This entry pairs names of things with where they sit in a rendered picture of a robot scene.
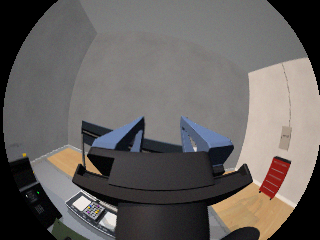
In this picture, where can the white well plate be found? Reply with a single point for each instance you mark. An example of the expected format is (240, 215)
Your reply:
(109, 221)
(82, 203)

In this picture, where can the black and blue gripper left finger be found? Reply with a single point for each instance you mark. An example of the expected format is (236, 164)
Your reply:
(120, 138)

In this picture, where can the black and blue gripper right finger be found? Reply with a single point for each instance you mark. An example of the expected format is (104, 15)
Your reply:
(218, 147)

